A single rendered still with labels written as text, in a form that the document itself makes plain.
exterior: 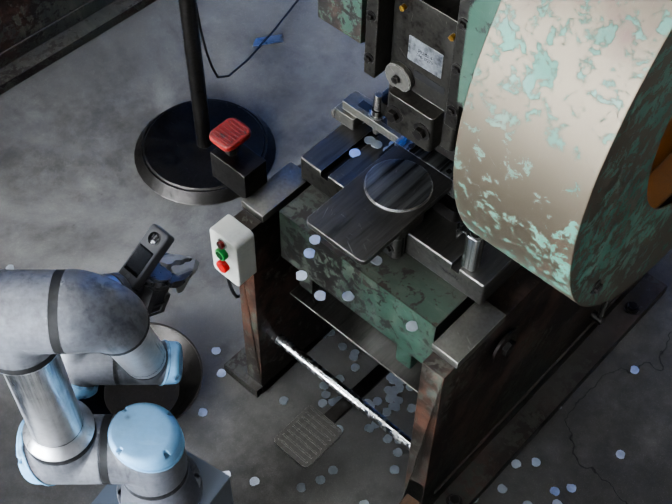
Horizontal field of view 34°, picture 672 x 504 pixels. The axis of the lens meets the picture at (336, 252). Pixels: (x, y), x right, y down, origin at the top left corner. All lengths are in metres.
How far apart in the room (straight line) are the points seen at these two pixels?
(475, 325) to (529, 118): 0.82
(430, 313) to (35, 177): 1.46
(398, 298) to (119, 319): 0.65
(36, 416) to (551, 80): 0.95
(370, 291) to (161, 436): 0.49
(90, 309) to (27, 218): 1.55
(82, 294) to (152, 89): 1.85
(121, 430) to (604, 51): 1.04
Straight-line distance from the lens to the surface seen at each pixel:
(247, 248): 2.15
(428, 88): 1.87
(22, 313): 1.53
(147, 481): 1.91
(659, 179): 1.75
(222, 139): 2.12
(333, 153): 2.16
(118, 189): 3.07
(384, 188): 2.00
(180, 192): 3.01
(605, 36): 1.19
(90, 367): 1.92
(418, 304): 2.02
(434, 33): 1.79
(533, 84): 1.23
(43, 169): 3.16
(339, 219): 1.96
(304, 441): 2.42
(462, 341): 1.99
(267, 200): 2.17
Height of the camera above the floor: 2.31
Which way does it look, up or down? 53 degrees down
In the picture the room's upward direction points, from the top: 1 degrees clockwise
